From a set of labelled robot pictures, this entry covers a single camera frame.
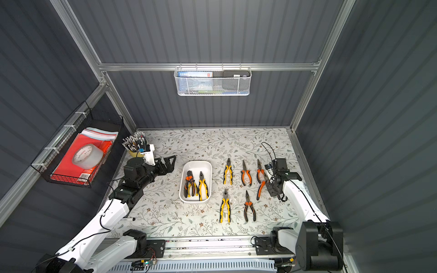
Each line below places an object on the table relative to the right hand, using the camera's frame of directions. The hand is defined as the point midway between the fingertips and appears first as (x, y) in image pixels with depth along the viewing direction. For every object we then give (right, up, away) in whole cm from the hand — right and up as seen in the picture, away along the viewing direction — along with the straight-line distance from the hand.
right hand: (279, 188), depth 85 cm
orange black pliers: (-47, +3, +9) cm, 48 cm away
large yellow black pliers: (-27, -7, +2) cm, 28 cm away
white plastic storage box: (-43, +1, +10) cm, 44 cm away
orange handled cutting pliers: (-16, +7, +14) cm, 22 cm away
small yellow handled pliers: (-25, +9, +14) cm, 31 cm away
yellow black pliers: (-41, +2, +9) cm, 42 cm away
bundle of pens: (-75, +23, +6) cm, 79 cm away
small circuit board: (-65, -30, -12) cm, 73 cm away
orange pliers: (-7, +2, +11) cm, 13 cm away
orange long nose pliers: (-16, -8, +1) cm, 18 cm away
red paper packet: (-93, +12, -16) cm, 95 cm away
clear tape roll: (-83, +17, -17) cm, 87 cm away
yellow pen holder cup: (-75, +17, +5) cm, 77 cm away
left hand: (-53, +16, -8) cm, 56 cm away
